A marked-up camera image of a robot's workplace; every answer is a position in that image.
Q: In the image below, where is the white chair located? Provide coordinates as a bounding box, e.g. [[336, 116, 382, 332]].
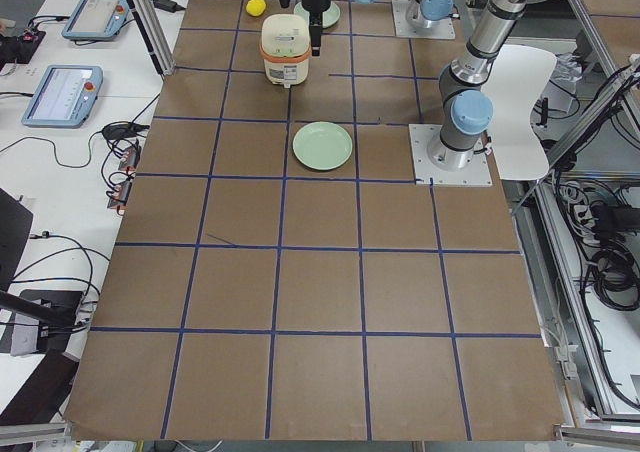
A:
[[481, 45, 557, 181]]

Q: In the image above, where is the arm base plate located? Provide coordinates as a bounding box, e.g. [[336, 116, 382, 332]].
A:
[[409, 124, 492, 187], [392, 0, 455, 40]]

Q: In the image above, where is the yellow lemon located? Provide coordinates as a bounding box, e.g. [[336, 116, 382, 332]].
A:
[[245, 0, 267, 17]]

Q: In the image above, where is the far teach pendant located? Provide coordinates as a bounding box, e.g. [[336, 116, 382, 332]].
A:
[[62, 0, 130, 41]]

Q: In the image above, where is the green plate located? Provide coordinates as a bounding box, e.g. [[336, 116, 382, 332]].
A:
[[292, 121, 353, 171], [294, 2, 341, 29]]

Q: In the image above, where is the black power adapter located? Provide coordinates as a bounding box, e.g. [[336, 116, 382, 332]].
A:
[[152, 0, 185, 13]]

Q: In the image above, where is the left green plate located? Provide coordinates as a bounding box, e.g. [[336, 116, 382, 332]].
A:
[[292, 121, 353, 171]]

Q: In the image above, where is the aluminium frame post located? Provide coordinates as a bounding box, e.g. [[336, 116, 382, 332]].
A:
[[125, 0, 176, 76]]

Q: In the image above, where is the white rice cooker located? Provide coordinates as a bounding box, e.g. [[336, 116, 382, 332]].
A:
[[260, 14, 311, 88]]

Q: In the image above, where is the teach pendant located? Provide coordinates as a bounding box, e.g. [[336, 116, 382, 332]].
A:
[[21, 65, 103, 128], [62, 0, 130, 41]]

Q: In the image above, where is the right green plate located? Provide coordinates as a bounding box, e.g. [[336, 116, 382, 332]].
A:
[[294, 2, 341, 29]]

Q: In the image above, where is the near teach pendant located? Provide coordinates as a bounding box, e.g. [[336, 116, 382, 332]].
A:
[[21, 65, 103, 128]]

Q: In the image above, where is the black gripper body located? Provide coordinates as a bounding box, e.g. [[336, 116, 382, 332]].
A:
[[302, 0, 331, 35]]

